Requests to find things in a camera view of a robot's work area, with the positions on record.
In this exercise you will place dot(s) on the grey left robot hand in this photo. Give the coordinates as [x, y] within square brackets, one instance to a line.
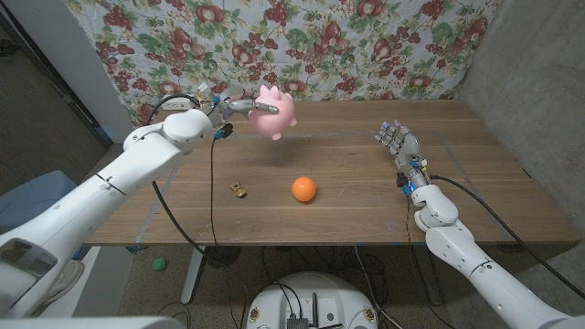
[233, 105]

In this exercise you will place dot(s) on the blue grey storage box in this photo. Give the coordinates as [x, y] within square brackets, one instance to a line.
[27, 201]

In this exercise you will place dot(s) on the orange fruit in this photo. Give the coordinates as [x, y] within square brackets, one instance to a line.
[304, 189]

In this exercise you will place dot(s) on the white robot torso panel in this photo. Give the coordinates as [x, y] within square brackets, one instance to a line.
[91, 323]

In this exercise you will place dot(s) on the black round fan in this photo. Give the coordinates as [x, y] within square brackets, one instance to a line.
[226, 256]

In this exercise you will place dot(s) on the pink plastic piggy bank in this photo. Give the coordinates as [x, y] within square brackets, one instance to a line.
[274, 122]

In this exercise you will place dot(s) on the metal table leg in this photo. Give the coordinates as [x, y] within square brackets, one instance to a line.
[429, 279]
[192, 279]

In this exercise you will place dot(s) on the floral fruit print backdrop cloth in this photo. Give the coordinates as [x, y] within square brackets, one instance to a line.
[343, 45]

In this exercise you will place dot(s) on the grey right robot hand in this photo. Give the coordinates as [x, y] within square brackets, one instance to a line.
[407, 146]

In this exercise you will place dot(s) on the white robot torso base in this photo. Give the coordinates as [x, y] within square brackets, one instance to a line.
[315, 297]

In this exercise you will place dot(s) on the white power strip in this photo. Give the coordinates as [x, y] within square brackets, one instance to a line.
[176, 106]

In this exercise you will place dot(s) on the dark brown door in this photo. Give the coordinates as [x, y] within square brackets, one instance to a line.
[32, 100]

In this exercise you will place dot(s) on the gold toy car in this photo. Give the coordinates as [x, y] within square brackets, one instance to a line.
[237, 189]

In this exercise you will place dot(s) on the grey white sneaker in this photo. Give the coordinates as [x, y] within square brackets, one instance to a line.
[68, 279]

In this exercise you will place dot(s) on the green ball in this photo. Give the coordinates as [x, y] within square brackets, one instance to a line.
[159, 264]

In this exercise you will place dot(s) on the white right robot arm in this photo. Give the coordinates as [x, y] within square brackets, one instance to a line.
[457, 251]

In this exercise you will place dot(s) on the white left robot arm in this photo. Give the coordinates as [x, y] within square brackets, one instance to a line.
[114, 183]

